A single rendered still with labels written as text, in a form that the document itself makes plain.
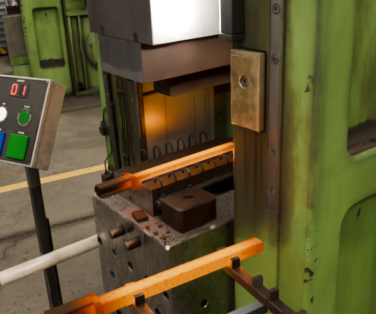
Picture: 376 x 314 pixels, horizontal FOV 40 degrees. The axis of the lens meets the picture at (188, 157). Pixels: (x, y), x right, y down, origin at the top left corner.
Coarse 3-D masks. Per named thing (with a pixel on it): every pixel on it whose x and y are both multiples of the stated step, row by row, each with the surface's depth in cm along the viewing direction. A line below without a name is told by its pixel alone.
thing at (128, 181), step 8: (224, 144) 156; (232, 144) 156; (200, 152) 151; (208, 152) 151; (216, 152) 152; (176, 160) 146; (184, 160) 146; (192, 160) 147; (152, 168) 141; (160, 168) 141; (168, 168) 142; (128, 176) 136; (136, 176) 137; (144, 176) 138; (96, 184) 132; (104, 184) 132; (112, 184) 132; (120, 184) 135; (128, 184) 136; (136, 184) 136; (104, 192) 132; (112, 192) 133; (120, 192) 134
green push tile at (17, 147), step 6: (12, 138) 162; (18, 138) 161; (24, 138) 160; (12, 144) 162; (18, 144) 161; (24, 144) 160; (12, 150) 162; (18, 150) 161; (24, 150) 160; (6, 156) 162; (12, 156) 161; (18, 156) 160; (24, 156) 160
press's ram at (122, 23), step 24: (96, 0) 129; (120, 0) 120; (144, 0) 113; (168, 0) 114; (192, 0) 118; (216, 0) 122; (96, 24) 133; (120, 24) 123; (144, 24) 115; (168, 24) 116; (192, 24) 120; (216, 24) 124
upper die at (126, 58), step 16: (112, 48) 130; (128, 48) 123; (144, 48) 120; (160, 48) 122; (176, 48) 125; (192, 48) 128; (208, 48) 131; (224, 48) 134; (112, 64) 132; (128, 64) 125; (144, 64) 121; (160, 64) 123; (176, 64) 126; (192, 64) 129; (208, 64) 132; (224, 64) 136; (144, 80) 122
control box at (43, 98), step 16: (0, 80) 170; (16, 80) 166; (32, 80) 164; (48, 80) 161; (0, 96) 168; (16, 96) 165; (32, 96) 163; (48, 96) 161; (16, 112) 164; (32, 112) 162; (48, 112) 162; (0, 128) 166; (16, 128) 163; (32, 128) 160; (48, 128) 163; (32, 144) 160; (48, 144) 164; (0, 160) 164; (16, 160) 161; (32, 160) 159; (48, 160) 165
